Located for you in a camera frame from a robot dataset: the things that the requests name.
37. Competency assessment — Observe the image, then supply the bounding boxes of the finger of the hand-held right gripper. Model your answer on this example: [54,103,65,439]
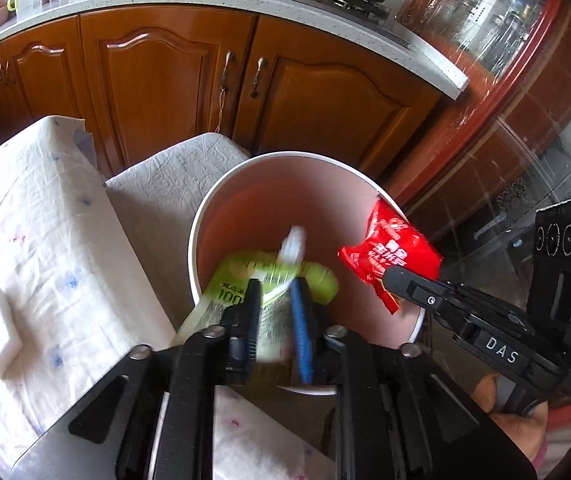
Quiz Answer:
[382,266,471,329]

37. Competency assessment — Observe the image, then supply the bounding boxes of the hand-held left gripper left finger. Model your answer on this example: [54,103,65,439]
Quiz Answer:
[68,279,263,480]

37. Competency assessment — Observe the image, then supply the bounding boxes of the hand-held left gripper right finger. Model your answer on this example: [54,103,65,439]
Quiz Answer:
[290,277,537,480]

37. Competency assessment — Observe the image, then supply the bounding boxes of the green drink carton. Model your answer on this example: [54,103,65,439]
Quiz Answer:
[172,225,340,361]

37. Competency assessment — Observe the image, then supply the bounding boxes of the red snack packet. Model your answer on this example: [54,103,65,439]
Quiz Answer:
[338,196,443,316]

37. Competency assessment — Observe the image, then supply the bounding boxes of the pink bin with white rim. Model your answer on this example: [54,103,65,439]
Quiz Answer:
[188,151,426,395]

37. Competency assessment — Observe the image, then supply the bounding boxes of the person's right hand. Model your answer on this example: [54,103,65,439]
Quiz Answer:
[472,375,549,467]

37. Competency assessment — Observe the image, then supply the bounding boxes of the chair with white embossed cover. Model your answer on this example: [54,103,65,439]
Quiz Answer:
[105,132,252,313]

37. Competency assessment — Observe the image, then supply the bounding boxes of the red framed glass door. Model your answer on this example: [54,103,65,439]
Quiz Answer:
[383,0,571,311]

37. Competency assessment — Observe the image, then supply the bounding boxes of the white flower print tablecloth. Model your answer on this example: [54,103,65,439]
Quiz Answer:
[0,115,336,480]

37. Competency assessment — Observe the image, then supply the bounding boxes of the large white foam block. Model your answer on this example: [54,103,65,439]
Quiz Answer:
[0,280,42,382]

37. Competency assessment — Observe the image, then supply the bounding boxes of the wooden lower cabinets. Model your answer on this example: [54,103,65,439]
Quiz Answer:
[0,12,443,181]

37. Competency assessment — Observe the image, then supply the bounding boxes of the grey kitchen countertop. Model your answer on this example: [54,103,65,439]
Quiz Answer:
[0,0,469,101]

